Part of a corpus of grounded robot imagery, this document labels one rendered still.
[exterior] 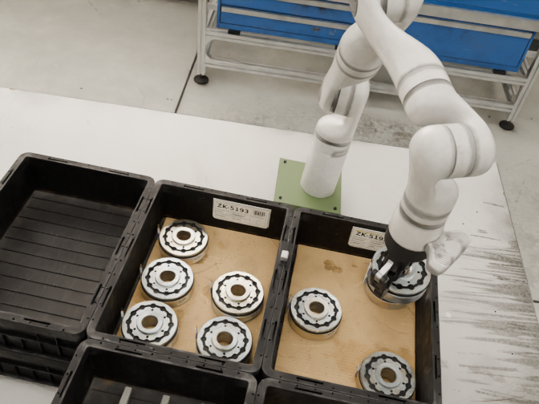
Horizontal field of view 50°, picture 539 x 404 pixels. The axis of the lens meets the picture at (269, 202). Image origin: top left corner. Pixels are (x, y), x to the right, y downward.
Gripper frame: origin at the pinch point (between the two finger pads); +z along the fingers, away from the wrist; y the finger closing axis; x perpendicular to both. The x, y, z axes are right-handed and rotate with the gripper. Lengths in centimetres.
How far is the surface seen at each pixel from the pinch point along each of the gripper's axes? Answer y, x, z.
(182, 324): 24.1, -25.5, 20.1
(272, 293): 11.3, -15.2, 10.4
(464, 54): -192, -71, 83
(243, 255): 3.5, -30.0, 21.8
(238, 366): 25.9, -8.9, 9.1
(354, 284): -8.7, -8.8, 21.5
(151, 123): -18, -90, 40
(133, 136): -10, -89, 39
